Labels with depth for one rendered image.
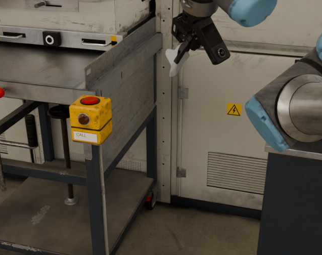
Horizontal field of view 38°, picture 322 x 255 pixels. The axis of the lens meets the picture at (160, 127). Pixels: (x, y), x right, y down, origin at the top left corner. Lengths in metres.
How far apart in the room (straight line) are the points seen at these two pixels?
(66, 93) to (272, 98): 0.63
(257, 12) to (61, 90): 0.68
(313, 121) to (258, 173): 1.18
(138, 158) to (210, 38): 1.20
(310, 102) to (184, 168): 1.29
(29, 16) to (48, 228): 0.82
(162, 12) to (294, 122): 1.05
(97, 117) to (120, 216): 0.90
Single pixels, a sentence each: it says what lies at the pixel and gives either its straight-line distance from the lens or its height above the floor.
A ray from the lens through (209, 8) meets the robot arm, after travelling 1.10.
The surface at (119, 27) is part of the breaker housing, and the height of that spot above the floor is 0.94.
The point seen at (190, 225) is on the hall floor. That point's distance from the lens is 2.20.
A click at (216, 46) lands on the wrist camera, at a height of 1.03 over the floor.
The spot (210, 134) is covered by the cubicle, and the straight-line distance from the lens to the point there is 2.06.
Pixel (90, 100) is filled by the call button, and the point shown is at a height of 0.91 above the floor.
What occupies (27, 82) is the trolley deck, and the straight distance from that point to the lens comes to 1.49.
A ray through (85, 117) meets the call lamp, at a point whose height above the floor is 0.88.
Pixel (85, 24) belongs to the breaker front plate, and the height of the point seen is 0.95.
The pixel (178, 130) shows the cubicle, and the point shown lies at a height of 0.41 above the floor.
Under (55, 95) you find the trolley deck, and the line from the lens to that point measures 1.44.
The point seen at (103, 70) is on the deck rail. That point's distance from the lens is 1.49.
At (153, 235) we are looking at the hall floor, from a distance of 2.14.
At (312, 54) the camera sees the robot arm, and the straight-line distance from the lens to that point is 1.18.
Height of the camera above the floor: 1.35
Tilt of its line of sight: 26 degrees down
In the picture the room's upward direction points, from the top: straight up
